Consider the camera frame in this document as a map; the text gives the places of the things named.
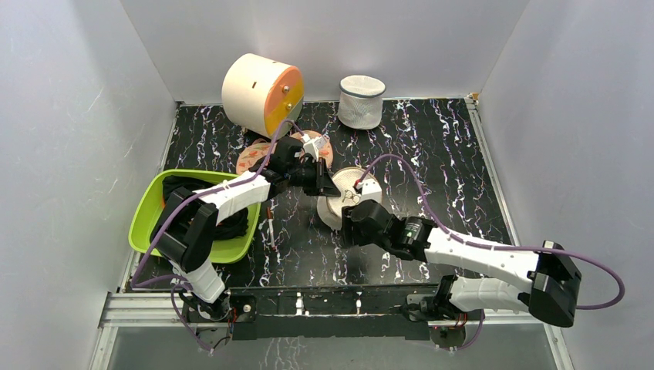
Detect round cream drawer box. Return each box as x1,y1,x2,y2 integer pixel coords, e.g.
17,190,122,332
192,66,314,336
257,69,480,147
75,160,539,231
221,53,305,138

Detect white mesh cylinder basket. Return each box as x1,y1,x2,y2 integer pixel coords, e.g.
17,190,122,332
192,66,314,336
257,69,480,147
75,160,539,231
337,75,386,130

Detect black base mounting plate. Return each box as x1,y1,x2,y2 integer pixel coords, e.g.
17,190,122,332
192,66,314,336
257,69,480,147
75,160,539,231
181,283,487,342

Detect round white mesh laundry bag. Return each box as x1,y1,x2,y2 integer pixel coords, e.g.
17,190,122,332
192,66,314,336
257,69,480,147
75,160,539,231
316,166,380,231

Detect red white marker pen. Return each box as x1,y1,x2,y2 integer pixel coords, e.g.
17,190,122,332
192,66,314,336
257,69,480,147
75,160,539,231
267,213,278,251

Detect floral pink mesh pouch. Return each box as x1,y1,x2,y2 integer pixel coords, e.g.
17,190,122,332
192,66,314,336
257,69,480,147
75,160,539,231
236,139,334,175

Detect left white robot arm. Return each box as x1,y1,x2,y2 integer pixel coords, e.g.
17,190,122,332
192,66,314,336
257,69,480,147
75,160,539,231
150,134,341,321

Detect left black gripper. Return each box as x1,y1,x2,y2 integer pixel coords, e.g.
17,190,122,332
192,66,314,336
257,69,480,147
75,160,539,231
285,159,341,198

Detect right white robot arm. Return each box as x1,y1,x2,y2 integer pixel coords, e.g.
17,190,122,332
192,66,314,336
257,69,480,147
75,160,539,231
342,200,582,328

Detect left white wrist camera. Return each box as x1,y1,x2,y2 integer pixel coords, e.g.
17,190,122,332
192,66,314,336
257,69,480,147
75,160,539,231
302,134,329,161

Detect green plastic basin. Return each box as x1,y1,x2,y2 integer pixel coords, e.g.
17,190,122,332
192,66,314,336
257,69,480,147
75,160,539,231
128,169,261,264

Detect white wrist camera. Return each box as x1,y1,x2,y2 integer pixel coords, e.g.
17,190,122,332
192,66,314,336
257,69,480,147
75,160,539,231
353,178,383,204
302,134,329,161

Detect black clothing in basin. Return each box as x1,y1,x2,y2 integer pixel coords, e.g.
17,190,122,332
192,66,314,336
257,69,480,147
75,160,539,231
162,175,249,241

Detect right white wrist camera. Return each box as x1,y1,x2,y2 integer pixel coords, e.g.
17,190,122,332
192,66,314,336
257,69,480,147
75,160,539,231
353,178,383,204

